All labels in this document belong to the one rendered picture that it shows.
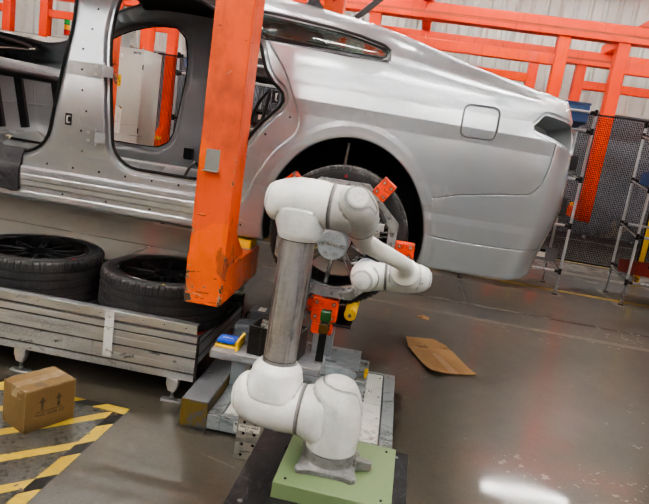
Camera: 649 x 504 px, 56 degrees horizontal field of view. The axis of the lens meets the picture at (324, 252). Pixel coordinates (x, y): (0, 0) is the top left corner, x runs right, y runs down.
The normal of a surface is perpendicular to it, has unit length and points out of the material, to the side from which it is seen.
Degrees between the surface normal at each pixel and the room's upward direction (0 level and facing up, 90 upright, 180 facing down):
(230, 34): 90
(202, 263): 90
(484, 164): 90
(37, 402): 90
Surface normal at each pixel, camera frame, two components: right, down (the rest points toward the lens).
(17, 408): -0.57, 0.07
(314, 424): -0.25, 0.14
